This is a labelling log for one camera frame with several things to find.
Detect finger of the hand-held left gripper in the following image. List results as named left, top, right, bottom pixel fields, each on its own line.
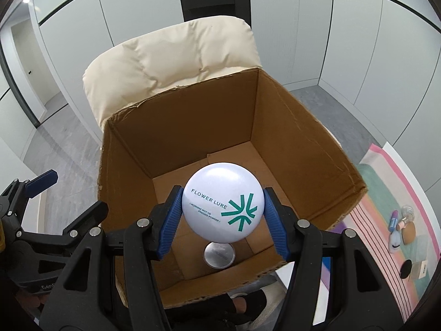
left=15, top=201, right=109, bottom=249
left=0, top=170, right=58, bottom=228

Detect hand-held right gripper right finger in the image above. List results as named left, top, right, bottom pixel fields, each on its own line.
left=263, top=187, right=405, bottom=331

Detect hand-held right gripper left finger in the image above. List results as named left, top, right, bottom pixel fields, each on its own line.
left=41, top=185, right=185, bottom=331

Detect white round powder compact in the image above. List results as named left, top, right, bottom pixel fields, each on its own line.
left=184, top=162, right=265, bottom=242

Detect brown cardboard box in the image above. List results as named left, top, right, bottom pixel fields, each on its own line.
left=97, top=67, right=369, bottom=310

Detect tan round compact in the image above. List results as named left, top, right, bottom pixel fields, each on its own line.
left=400, top=222, right=419, bottom=245

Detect small white box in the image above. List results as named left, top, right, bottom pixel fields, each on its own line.
left=413, top=261, right=429, bottom=280

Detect silver round tin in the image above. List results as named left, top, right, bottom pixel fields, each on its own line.
left=203, top=242, right=236, bottom=269

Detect person's black trousers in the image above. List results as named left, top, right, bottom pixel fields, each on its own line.
left=179, top=288, right=269, bottom=331

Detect striped colourful cloth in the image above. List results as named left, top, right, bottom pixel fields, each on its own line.
left=322, top=145, right=441, bottom=318

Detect white table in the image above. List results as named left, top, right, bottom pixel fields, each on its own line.
left=276, top=141, right=441, bottom=321

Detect cream padded chair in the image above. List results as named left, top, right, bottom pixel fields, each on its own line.
left=83, top=17, right=262, bottom=194

